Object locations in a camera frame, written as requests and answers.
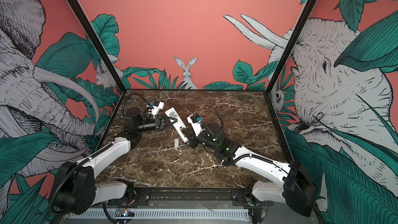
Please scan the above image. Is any white battery cover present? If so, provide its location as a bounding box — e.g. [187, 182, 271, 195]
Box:
[174, 139, 179, 149]

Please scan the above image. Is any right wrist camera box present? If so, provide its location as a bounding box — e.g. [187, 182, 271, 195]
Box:
[187, 113, 204, 136]

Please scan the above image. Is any white remote control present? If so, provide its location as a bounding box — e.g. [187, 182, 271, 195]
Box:
[165, 107, 189, 143]

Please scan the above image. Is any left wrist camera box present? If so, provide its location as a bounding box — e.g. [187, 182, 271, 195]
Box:
[147, 101, 164, 117]

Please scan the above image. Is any left black frame post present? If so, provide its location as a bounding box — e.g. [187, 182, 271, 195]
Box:
[67, 0, 127, 93]

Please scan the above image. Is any black frame post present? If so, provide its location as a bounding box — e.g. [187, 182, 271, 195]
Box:
[67, 0, 127, 93]
[265, 0, 318, 96]

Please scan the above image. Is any right black frame post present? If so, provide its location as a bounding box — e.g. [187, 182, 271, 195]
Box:
[265, 0, 318, 96]

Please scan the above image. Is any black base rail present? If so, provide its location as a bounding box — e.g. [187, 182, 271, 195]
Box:
[71, 187, 312, 208]

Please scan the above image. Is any white slotted cable duct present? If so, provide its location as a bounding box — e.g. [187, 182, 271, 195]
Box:
[68, 208, 251, 220]

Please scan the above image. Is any black corrugated cable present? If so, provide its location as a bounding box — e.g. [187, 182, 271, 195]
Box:
[214, 111, 224, 130]
[122, 92, 150, 116]

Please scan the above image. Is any left black corrugated cable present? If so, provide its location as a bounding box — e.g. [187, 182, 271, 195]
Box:
[122, 92, 150, 116]

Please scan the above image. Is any right black corrugated cable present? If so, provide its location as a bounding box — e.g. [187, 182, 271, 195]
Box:
[214, 111, 224, 130]

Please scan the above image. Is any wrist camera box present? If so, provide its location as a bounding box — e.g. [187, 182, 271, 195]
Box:
[147, 101, 164, 117]
[187, 113, 204, 136]

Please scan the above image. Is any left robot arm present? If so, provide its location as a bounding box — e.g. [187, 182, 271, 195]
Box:
[48, 107, 180, 216]

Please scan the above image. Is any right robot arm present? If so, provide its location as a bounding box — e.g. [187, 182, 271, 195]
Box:
[181, 123, 317, 217]

